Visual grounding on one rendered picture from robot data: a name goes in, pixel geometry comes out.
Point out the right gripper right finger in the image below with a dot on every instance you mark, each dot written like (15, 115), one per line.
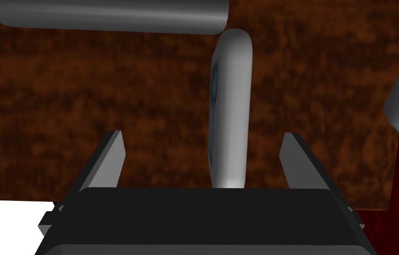
(300, 166)

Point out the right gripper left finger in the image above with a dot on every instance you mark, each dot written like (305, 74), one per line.
(109, 166)

